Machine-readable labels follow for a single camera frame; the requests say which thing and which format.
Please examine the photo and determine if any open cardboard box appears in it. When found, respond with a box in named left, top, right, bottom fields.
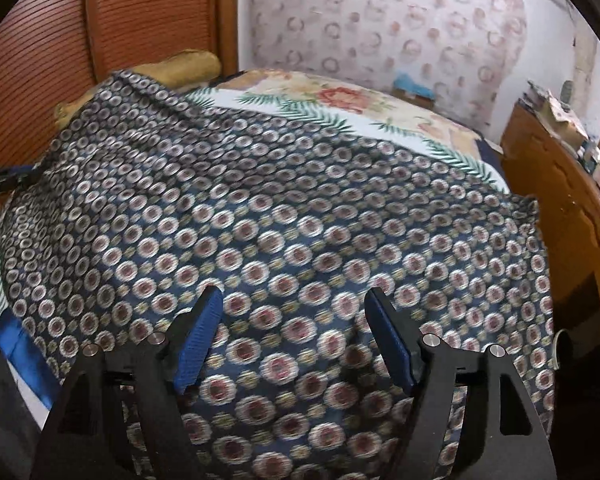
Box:
left=544, top=94, right=589, bottom=144

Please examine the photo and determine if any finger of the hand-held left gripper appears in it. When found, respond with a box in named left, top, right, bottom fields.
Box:
left=0, top=164, right=40, bottom=197

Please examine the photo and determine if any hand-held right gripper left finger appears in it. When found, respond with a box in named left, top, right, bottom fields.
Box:
left=30, top=285, right=224, bottom=480

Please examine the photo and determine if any sheer pink circle-print curtain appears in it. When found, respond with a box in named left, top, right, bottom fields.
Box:
left=237, top=0, right=528, bottom=111

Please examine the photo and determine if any white trash bin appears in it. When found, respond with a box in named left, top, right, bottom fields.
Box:
left=552, top=329, right=574, bottom=372

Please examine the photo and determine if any navy circle-print pajama top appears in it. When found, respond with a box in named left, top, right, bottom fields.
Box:
left=0, top=70, right=556, bottom=480

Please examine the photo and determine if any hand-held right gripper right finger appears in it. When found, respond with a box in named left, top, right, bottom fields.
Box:
left=364, top=287, right=558, bottom=480

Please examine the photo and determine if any floral leaf-print bed sheet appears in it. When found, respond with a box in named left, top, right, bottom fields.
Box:
left=0, top=69, right=511, bottom=321

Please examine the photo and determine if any olive brown pillow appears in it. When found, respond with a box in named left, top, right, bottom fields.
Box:
left=147, top=50, right=222, bottom=86

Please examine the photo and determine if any tied beige floral curtain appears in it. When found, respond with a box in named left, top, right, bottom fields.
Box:
left=570, top=10, right=594, bottom=97

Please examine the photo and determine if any brown louvered wooden wardrobe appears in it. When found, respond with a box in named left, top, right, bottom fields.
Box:
left=0, top=0, right=238, bottom=171

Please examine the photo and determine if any wooden side cabinet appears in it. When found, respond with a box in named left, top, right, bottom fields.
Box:
left=500, top=102, right=600, bottom=342

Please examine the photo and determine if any light blue cloth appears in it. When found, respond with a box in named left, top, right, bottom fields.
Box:
left=395, top=74, right=436, bottom=98

